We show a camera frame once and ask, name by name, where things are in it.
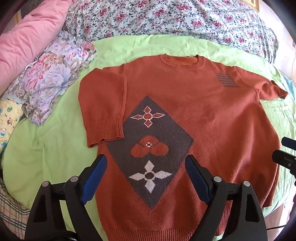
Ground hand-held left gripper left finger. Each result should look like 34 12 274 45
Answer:
26 154 108 241

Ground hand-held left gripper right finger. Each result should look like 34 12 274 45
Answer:
185 154 269 241

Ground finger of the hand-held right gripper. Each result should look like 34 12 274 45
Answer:
281 137 296 151
272 150 296 178

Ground orange knit sweater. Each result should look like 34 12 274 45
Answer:
78 54 289 241

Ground light green bed sheet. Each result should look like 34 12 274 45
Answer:
1 34 296 241

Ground light blue cloth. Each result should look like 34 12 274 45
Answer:
282 75 296 102

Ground plaid cloth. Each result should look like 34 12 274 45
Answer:
0 178 31 239

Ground yellow cartoon print cloth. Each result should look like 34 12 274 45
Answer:
0 99 25 151

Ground pastel floral ruffled pillow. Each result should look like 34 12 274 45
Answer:
0 30 97 126

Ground gold framed picture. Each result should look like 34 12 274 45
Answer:
245 0 260 11

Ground pink pillow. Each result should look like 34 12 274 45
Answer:
0 0 75 96

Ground white pink floral quilt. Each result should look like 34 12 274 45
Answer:
63 0 278 64

